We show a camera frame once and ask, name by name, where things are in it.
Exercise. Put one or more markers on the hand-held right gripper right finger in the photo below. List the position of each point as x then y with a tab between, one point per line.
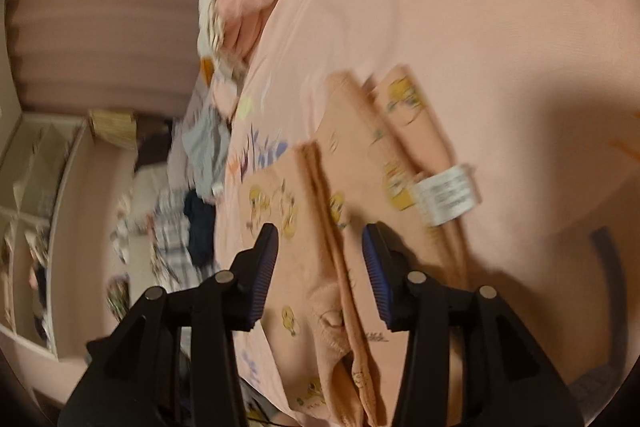
375	277

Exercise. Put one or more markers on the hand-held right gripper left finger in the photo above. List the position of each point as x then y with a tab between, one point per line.
262	277

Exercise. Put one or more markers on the pink bear print baby onesie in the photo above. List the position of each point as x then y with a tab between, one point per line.
350	142

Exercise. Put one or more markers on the navy dark cloth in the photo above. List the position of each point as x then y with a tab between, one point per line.
200	227

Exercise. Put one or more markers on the grey plaid duvet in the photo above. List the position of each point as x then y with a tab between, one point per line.
167	232

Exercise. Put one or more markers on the grey-blue garment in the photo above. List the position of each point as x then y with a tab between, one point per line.
207	152

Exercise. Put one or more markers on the floral print cloth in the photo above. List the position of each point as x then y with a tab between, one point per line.
117	299

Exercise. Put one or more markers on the beige headboard cushion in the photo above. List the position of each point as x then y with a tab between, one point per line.
147	184

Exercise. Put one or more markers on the dark brown cloth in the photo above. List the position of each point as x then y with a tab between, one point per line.
155	147

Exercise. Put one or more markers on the white folded garment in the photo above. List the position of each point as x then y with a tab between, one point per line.
207	22

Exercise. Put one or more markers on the beige curtain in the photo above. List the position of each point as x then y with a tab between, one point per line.
100	47

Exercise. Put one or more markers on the pink printed blanket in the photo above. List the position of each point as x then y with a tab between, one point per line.
475	7

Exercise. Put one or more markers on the white wall shelf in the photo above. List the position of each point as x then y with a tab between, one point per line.
60	187

